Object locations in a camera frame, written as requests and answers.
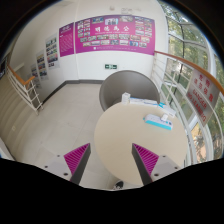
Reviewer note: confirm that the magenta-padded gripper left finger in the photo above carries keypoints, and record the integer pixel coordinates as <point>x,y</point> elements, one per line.
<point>78,158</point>

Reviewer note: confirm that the clear red-lettered warning sign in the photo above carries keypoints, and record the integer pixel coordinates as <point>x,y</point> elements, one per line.
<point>201,96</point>

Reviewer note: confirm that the white stair railing wooden handrail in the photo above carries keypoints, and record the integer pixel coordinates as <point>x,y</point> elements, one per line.
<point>25,81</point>

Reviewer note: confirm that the long white and blue box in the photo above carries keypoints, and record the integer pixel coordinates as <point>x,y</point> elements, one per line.
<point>143,101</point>

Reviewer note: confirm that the small white upright box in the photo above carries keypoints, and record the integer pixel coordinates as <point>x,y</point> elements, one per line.
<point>125,98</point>

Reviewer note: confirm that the white railing with wooden handrail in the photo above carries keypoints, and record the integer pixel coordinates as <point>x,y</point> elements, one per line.
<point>173,59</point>

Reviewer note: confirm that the white-framed glass window wall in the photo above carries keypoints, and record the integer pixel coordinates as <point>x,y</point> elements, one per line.
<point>190,43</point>

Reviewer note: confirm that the green exit sign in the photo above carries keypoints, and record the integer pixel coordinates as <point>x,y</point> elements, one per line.
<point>111,66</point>

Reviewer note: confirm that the narrow magenta wall board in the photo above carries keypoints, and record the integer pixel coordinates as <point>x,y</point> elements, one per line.
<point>66,40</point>

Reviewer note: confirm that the white photo wall panels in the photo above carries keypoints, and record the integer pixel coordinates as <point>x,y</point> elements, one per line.
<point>51,50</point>

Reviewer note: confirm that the large magenta photo wall board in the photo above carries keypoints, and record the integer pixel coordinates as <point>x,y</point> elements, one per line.
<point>115,35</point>

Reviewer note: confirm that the white and teal power strip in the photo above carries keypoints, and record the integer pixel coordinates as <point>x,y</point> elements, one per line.
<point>153,120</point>

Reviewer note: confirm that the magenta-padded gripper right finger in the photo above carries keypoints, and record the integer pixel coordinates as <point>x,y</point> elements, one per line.
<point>146,159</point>

